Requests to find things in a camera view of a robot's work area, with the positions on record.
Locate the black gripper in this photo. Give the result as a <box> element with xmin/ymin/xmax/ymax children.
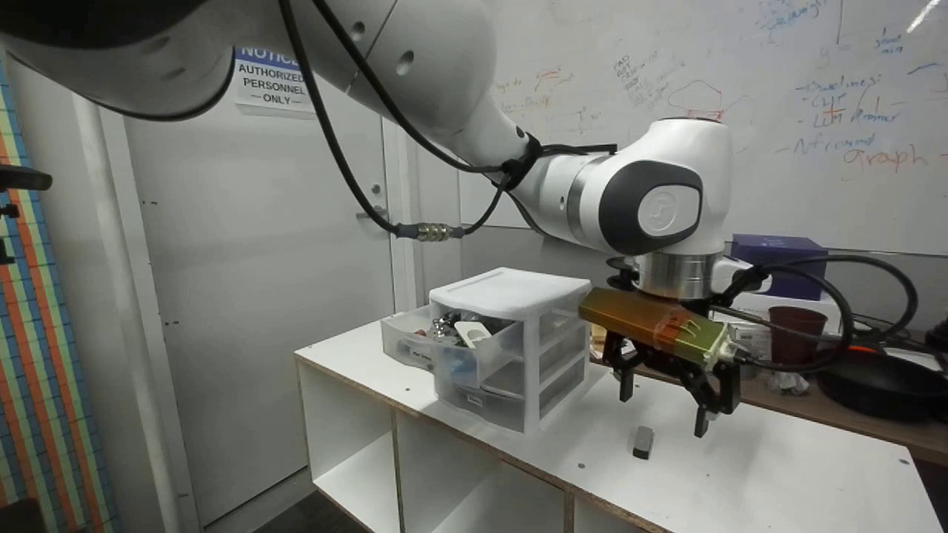
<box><xmin>601</xmin><ymin>332</ymin><xmax>742</xmax><ymax>439</ymax></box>

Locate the small black object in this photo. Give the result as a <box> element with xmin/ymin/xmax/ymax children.
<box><xmin>632</xmin><ymin>427</ymin><xmax>656</xmax><ymax>458</ymax></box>

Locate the clear top drawer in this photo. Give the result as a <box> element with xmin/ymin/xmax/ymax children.
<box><xmin>382</xmin><ymin>305</ymin><xmax>523</xmax><ymax>387</ymax></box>

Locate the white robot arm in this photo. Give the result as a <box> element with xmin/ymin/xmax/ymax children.
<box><xmin>0</xmin><ymin>0</ymin><xmax>742</xmax><ymax>421</ymax></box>

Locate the white plastic drawer unit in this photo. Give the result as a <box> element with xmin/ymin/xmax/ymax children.
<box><xmin>428</xmin><ymin>264</ymin><xmax>597</xmax><ymax>439</ymax></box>

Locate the dark red cup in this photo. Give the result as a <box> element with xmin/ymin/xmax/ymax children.
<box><xmin>767</xmin><ymin>305</ymin><xmax>828</xmax><ymax>371</ymax></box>

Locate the purple box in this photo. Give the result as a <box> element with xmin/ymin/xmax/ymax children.
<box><xmin>731</xmin><ymin>234</ymin><xmax>828</xmax><ymax>299</ymax></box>

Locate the black pan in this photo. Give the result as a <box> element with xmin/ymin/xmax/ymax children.
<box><xmin>819</xmin><ymin>353</ymin><xmax>948</xmax><ymax>421</ymax></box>

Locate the white shelf cabinet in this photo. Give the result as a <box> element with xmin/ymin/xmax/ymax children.
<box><xmin>296</xmin><ymin>326</ymin><xmax>942</xmax><ymax>533</ymax></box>

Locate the white notice sign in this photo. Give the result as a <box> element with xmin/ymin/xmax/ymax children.
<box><xmin>234</xmin><ymin>46</ymin><xmax>312</xmax><ymax>114</ymax></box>

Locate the colourful striped panel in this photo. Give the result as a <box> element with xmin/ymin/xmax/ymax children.
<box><xmin>0</xmin><ymin>67</ymin><xmax>112</xmax><ymax>533</ymax></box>

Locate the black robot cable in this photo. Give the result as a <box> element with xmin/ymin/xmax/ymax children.
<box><xmin>275</xmin><ymin>0</ymin><xmax>622</xmax><ymax>243</ymax></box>

